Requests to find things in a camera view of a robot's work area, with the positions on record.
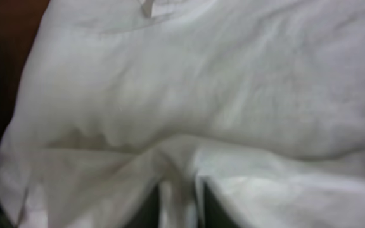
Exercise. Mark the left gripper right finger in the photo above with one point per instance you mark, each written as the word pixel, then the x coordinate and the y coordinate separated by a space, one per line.
pixel 212 210

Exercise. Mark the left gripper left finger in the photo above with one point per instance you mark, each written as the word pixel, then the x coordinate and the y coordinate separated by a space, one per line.
pixel 147 213

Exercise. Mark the white t-shirt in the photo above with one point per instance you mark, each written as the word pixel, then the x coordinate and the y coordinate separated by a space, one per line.
pixel 261 101

